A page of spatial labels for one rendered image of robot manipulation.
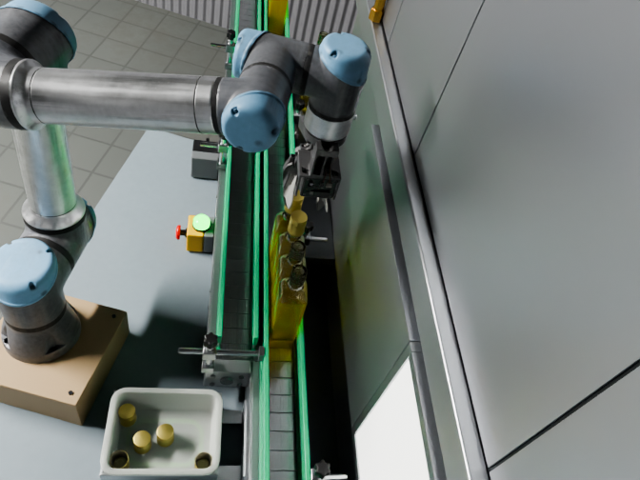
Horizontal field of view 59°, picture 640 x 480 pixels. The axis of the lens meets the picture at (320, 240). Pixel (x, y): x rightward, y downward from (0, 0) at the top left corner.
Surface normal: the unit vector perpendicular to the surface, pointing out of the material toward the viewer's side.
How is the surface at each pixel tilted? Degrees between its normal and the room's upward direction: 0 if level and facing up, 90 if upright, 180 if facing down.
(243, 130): 86
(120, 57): 0
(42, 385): 5
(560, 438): 90
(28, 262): 4
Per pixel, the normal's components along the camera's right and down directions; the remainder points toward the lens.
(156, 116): -0.11, 0.64
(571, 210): -0.98, -0.08
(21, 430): 0.20, -0.61
